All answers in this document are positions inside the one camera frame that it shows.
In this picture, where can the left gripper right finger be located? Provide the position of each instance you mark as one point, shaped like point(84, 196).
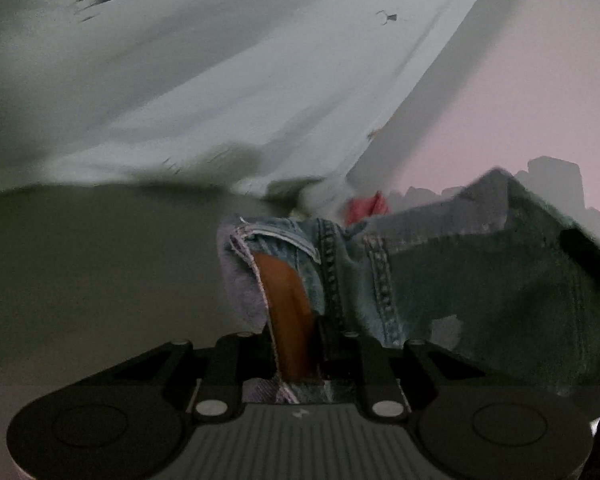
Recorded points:
point(360, 371)

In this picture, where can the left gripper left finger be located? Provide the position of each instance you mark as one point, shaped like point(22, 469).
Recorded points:
point(221, 373)

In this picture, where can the blue denim jeans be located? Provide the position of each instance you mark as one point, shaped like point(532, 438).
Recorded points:
point(494, 274)

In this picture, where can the red cloth item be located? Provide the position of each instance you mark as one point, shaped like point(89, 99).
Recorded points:
point(361, 208)

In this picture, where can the white patterned bed sheet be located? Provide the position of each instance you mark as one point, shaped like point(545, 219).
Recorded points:
point(257, 96)

